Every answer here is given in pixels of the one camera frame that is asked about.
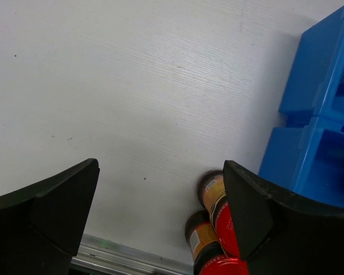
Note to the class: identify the aluminium frame rail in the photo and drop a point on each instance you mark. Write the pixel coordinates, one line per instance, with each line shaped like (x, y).
(99, 256)

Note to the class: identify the blue storage bin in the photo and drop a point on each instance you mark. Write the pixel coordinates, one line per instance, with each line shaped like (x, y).
(308, 160)
(314, 87)

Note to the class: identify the red-lid sauce jar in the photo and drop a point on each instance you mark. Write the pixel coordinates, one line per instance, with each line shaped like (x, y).
(212, 196)
(208, 255)

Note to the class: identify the near red-lid sauce jar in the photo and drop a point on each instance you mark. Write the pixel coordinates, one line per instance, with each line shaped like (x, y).
(208, 255)

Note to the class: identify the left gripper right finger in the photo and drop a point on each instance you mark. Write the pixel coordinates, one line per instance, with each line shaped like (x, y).
(279, 231)

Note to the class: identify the middle blue storage bin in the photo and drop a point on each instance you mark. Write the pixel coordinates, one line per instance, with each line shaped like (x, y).
(308, 160)

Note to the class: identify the far red-lid sauce jar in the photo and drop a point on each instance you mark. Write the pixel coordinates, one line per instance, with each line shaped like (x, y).
(212, 196)

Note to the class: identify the far blue storage bin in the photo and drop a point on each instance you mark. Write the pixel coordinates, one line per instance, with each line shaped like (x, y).
(314, 87)

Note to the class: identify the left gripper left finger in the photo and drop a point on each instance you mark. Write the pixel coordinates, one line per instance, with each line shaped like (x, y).
(41, 225)

